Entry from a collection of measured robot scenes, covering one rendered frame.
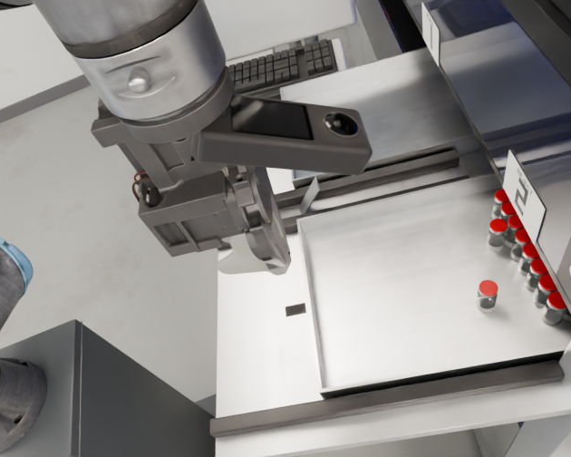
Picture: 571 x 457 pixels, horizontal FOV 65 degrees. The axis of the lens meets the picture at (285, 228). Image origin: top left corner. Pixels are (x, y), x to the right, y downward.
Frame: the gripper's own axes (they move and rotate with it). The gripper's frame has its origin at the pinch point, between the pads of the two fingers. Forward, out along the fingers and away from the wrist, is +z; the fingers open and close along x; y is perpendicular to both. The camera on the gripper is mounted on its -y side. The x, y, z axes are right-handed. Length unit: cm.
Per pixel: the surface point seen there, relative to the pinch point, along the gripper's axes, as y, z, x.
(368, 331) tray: -5.6, 21.0, -1.1
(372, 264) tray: -8.4, 21.0, -10.8
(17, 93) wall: 185, 99, -252
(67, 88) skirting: 154, 107, -255
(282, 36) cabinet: -1, 26, -88
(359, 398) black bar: -2.9, 19.2, 7.5
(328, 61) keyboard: -11, 26, -71
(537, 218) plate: -24.5, 6.0, -2.3
